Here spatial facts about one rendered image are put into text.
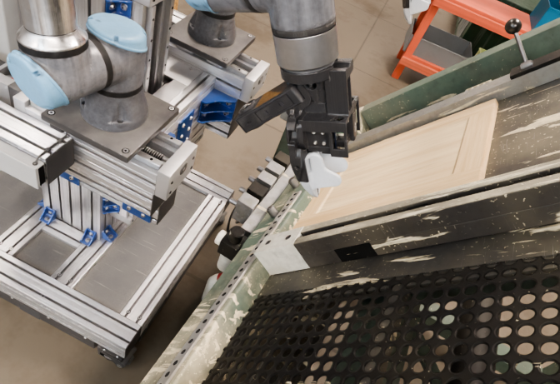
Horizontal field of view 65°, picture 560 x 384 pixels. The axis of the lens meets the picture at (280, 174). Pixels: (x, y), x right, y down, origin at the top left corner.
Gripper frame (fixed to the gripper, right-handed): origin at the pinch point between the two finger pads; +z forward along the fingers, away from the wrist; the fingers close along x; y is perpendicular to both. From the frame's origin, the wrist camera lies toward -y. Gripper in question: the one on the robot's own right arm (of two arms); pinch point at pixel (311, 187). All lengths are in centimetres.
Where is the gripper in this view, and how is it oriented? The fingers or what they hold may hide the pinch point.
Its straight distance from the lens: 66.4
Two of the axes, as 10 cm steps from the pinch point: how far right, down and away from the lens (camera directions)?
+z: 1.6, 8.0, 5.8
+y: 9.2, 0.9, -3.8
